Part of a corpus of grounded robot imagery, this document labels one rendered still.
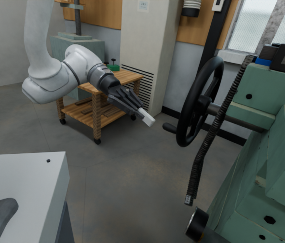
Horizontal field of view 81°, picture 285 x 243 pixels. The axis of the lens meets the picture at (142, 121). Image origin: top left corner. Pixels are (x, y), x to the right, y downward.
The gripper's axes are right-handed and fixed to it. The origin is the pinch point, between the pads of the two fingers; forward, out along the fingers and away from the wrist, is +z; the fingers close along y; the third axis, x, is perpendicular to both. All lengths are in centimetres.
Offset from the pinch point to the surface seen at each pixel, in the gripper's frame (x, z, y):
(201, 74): -23.7, 7.5, -2.5
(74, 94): 117, -126, 78
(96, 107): 54, -50, 34
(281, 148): -26.3, 25.4, -16.7
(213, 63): -26.0, 7.8, 1.7
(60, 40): 63, -162, 77
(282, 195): -23.9, 27.8, -22.5
